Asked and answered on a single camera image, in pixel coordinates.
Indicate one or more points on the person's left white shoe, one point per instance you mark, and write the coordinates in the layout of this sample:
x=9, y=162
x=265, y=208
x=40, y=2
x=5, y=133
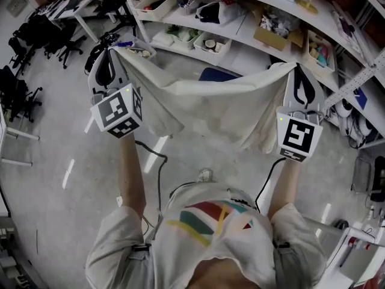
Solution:
x=205, y=175

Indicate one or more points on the black bag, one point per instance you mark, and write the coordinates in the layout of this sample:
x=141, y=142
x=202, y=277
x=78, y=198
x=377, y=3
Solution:
x=96, y=51

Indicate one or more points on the white rounded device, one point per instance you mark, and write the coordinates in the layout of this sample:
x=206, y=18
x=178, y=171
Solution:
x=364, y=128
x=344, y=108

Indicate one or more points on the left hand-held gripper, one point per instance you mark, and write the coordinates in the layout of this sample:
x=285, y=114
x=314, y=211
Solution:
x=117, y=110

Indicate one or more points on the white basket with bowl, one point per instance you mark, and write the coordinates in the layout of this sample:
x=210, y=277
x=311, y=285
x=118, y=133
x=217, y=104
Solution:
x=212, y=48

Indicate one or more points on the brown cardboard box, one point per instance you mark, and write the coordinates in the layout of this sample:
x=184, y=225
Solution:
x=270, y=35

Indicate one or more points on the white metal shelf rack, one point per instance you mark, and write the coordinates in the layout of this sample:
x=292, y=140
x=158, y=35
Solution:
x=240, y=38

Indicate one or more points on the white pen cup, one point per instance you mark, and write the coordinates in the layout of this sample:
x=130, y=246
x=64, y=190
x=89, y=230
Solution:
x=186, y=8

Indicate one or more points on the person's white printed T-shirt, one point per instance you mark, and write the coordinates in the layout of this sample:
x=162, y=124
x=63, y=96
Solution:
x=228, y=239

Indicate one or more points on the white storage bin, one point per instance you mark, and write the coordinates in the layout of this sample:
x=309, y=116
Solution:
x=155, y=6

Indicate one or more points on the red push button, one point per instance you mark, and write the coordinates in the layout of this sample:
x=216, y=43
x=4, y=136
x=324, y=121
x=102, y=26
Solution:
x=352, y=241

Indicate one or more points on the blue cushion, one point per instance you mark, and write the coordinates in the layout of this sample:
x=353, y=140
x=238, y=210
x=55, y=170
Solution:
x=215, y=74

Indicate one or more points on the white work table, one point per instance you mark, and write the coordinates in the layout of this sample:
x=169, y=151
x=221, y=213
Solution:
x=355, y=266

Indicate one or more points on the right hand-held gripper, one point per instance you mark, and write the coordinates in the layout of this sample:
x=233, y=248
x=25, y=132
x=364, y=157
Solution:
x=297, y=134

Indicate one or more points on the white basket with colourful items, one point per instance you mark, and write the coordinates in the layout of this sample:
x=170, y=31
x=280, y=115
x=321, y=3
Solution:
x=320, y=54

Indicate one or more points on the person's right forearm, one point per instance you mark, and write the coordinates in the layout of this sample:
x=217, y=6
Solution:
x=287, y=185

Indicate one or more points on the clear plastic bin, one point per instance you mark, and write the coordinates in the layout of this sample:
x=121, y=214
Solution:
x=141, y=48

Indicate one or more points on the white clothes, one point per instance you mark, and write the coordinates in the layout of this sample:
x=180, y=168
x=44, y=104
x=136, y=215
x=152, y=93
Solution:
x=210, y=110

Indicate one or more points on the black office chair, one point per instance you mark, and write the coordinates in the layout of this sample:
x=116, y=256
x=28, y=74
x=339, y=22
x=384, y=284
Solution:
x=18, y=92
x=21, y=45
x=64, y=41

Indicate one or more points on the blue card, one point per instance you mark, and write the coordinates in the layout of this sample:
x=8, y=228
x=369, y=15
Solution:
x=361, y=98

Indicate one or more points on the black device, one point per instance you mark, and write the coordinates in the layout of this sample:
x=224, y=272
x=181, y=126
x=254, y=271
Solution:
x=379, y=176

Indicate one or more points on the white basket with greens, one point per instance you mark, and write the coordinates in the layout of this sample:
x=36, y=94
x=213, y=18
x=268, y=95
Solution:
x=186, y=38

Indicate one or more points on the white plastic bag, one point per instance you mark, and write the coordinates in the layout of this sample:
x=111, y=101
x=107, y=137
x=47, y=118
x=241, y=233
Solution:
x=219, y=12

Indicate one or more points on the long white desk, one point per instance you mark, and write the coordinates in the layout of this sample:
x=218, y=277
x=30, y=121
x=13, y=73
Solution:
x=78, y=8

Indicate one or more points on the person's left forearm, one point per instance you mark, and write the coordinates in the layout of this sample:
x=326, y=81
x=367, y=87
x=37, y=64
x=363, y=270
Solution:
x=130, y=173

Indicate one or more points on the small white desk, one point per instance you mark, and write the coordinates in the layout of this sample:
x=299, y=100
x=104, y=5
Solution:
x=12, y=137

